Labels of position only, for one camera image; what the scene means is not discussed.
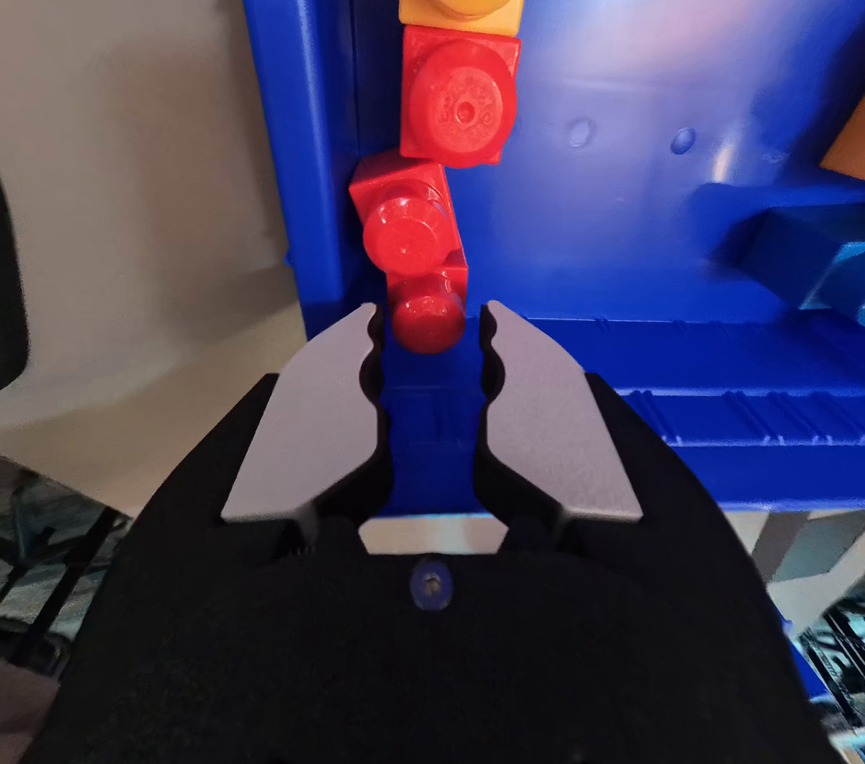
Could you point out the blue plastic parts bin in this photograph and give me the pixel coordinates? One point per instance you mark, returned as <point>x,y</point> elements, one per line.
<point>642,237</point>

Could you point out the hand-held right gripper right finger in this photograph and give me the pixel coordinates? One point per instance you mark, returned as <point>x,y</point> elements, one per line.
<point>561,439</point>

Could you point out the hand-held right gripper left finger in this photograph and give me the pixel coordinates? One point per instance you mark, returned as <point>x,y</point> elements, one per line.
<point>304,439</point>

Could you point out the red single-stud mega block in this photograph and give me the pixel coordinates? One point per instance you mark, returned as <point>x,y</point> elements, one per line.
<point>459,102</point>

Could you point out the red two-stud mega block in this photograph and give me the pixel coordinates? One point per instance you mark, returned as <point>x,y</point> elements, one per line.
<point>405,230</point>

